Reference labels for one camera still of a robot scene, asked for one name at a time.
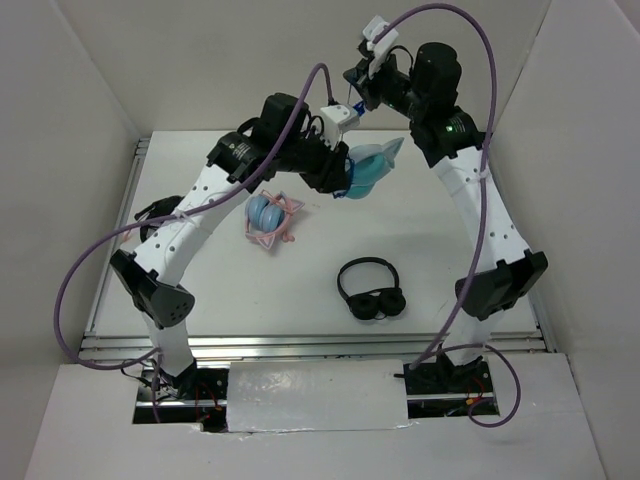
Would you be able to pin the small black headphones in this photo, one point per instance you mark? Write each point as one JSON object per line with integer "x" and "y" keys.
{"x": 369, "y": 305}

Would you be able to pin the white taped cover plate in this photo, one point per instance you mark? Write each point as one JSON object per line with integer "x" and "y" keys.
{"x": 327, "y": 395}

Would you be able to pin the teal cat ear headphones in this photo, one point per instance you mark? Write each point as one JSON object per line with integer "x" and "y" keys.
{"x": 367, "y": 164}

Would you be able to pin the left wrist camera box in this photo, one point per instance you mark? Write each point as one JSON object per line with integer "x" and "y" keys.
{"x": 336, "y": 121}

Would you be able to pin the pink blue cat headphones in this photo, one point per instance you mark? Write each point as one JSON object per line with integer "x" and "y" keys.
{"x": 267, "y": 218}

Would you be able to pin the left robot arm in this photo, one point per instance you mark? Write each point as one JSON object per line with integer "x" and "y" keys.
{"x": 280, "y": 139}

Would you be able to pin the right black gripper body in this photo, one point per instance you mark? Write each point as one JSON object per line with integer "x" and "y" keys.
{"x": 391, "y": 85}

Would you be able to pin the aluminium rail frame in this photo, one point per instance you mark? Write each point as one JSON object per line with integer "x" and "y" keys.
{"x": 283, "y": 302}

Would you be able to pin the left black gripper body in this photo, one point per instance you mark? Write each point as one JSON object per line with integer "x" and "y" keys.
{"x": 314, "y": 159}

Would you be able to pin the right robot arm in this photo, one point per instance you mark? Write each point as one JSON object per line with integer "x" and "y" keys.
{"x": 504, "y": 267}

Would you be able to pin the large black wired headphones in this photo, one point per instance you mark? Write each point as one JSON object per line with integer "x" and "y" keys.
{"x": 158, "y": 208}

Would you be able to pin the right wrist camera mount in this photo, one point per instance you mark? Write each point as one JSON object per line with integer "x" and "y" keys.
{"x": 378, "y": 40}

